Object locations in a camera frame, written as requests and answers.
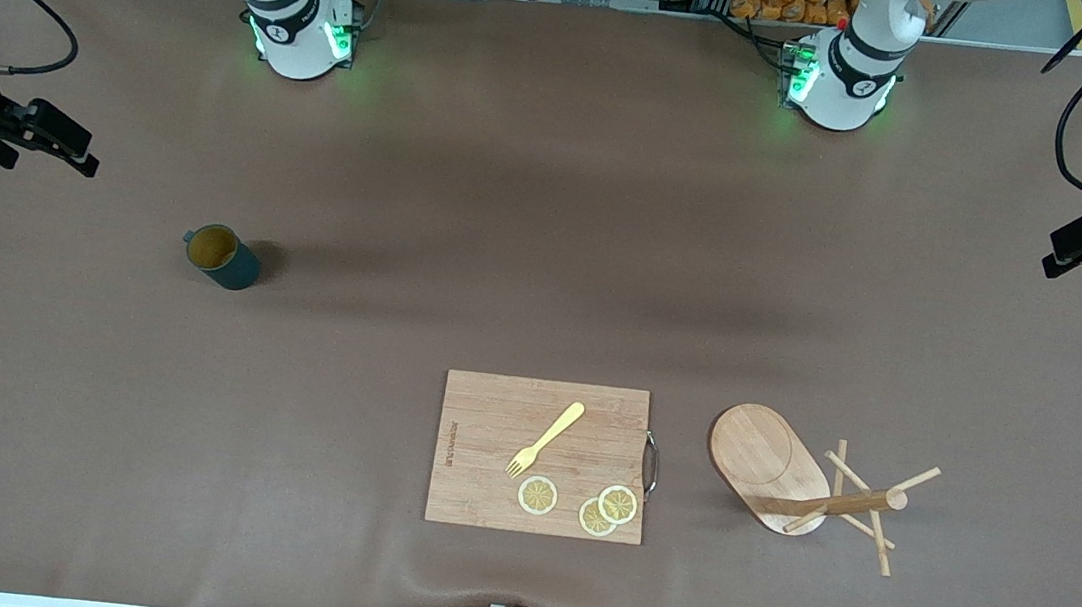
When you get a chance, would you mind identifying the teal cup with yellow inside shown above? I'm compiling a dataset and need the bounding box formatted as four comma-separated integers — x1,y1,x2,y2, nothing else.
178,221,266,294

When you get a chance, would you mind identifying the yellow plastic fork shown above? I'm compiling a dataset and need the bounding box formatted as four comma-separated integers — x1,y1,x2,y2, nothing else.
505,395,587,486

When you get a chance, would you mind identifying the lemon slice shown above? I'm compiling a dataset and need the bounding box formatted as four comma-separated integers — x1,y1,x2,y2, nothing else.
516,473,561,518
576,495,620,539
595,483,641,528

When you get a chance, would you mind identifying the brown table mat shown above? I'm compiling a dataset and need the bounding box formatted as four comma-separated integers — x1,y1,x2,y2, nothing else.
0,0,1082,607

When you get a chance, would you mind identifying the wooden mug tree rack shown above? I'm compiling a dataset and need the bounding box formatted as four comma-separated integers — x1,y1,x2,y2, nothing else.
695,399,948,583

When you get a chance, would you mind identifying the wooden cutting board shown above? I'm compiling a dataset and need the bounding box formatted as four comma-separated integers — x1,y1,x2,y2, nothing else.
423,367,668,547

